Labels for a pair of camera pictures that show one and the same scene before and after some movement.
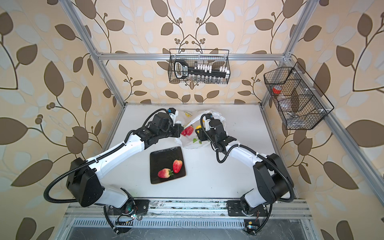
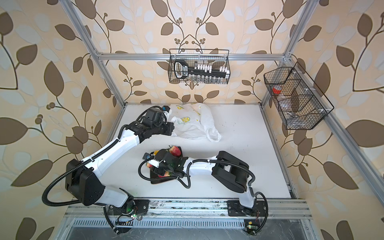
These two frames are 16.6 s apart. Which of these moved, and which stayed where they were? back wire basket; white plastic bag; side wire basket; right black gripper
Moved: white plastic bag; right black gripper
Stayed: back wire basket; side wire basket
